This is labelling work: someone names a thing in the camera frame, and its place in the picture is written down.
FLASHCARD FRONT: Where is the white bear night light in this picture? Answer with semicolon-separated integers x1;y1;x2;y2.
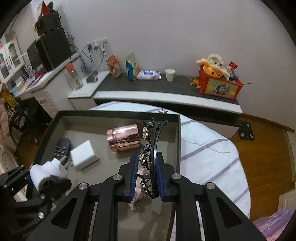
30;158;68;192

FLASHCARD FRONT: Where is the black remote control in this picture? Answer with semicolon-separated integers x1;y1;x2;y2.
54;138;71;165

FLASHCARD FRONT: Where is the white USB charger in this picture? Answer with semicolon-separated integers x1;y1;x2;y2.
70;140;99;171

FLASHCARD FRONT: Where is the pink pig doll figurine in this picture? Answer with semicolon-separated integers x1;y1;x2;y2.
128;177;145;211

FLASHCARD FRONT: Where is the black jewelled hair clip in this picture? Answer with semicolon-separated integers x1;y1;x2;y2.
137;117;168;199

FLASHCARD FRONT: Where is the rose gold metal cylinder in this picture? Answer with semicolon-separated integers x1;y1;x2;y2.
106;124;140;152

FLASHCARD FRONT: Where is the green pink storage box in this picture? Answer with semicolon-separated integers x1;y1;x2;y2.
29;110;181;240

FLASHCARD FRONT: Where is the white desk with drawers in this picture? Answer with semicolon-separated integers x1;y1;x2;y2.
15;53;80;118

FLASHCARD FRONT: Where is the small white side cabinet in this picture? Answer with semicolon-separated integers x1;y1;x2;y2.
68;71;109;110

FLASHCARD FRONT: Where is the orange lid water bottle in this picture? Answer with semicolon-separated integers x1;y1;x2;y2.
66;63;83;90

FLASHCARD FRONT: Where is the black computer monitor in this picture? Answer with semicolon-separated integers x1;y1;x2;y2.
27;41;46;70

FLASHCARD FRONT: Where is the low black white cabinet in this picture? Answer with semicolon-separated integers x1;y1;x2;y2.
93;75;242;138

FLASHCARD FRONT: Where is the red toy basket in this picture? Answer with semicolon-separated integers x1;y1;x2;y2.
198;65;243;100

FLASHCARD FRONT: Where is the black computer tower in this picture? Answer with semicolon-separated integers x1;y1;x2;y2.
35;11;72;71

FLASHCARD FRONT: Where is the orange snack bag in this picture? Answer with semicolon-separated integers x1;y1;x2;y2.
107;54;121;78

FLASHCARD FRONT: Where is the yellow plush toy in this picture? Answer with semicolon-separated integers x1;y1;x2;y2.
196;54;230;79

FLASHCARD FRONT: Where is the white paper cup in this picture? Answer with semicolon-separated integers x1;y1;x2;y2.
165;68;175;82

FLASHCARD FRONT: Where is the blue white snack bag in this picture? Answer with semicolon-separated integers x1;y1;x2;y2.
125;52;139;81

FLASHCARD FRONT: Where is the wet wipes pack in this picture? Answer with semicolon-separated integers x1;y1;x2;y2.
137;70;161;80

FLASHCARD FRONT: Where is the white wall power strip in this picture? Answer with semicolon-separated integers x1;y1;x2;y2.
86;37;109;49

